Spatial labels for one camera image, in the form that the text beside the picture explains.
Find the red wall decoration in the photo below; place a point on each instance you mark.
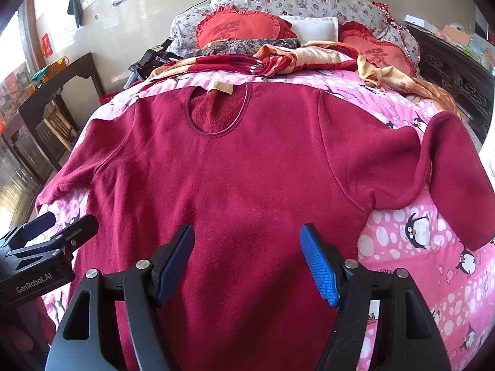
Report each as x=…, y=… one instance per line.
x=46, y=47

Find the dark teal hanging towel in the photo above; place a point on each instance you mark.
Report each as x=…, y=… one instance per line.
x=75, y=9

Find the orange red patterned blanket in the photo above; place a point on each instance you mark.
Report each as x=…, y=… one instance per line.
x=270, y=61

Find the dark wooden table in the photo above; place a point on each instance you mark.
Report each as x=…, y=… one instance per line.
x=20, y=183

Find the pink penguin bed sheet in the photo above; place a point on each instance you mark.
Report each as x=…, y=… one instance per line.
x=456, y=281

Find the dark red fleece sweater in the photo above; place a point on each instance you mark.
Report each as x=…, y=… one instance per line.
x=247, y=170

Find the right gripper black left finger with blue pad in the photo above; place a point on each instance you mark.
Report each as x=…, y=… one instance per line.
x=88, y=336

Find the red heart pillow right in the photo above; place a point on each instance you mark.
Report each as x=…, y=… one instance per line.
x=379, y=53

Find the dark wooden headboard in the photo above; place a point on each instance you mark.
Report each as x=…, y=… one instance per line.
x=469, y=83

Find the black device beside bed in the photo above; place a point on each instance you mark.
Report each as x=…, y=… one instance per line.
x=153, y=58

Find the dark patterned cloth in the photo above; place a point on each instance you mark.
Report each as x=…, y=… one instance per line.
x=241, y=46

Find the red heart pillow left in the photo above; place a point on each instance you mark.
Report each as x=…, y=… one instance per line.
x=228, y=22

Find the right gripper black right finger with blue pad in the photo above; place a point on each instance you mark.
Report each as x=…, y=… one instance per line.
x=407, y=337

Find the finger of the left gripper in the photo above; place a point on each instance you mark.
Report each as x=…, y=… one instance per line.
x=19, y=236
x=71, y=238

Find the white small pillow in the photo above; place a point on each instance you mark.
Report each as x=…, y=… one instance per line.
x=308, y=29

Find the red heart pillow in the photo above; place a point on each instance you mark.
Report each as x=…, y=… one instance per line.
x=228, y=22
x=379, y=53

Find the dark wooden chair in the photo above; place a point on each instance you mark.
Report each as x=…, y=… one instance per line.
x=44, y=106

